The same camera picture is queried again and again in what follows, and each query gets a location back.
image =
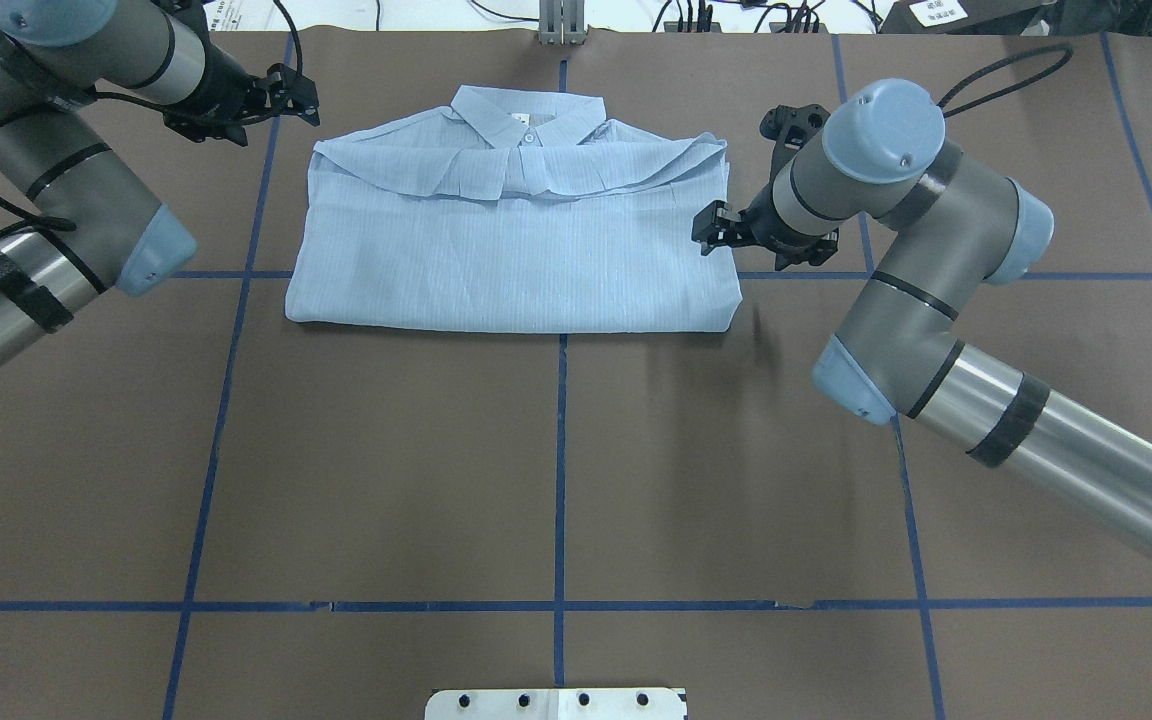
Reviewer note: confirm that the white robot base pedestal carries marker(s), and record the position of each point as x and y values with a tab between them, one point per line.
559	703

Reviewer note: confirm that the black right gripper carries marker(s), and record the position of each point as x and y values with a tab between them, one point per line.
762	222

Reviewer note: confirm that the light blue striped shirt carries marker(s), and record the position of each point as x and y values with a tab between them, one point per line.
513	212

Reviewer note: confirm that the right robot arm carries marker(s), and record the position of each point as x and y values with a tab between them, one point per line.
958	225

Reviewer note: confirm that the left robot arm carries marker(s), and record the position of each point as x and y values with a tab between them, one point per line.
84	222

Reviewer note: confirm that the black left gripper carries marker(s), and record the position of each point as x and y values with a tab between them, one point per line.
223	88

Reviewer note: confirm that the aluminium frame post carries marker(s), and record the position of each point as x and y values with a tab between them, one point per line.
562	22

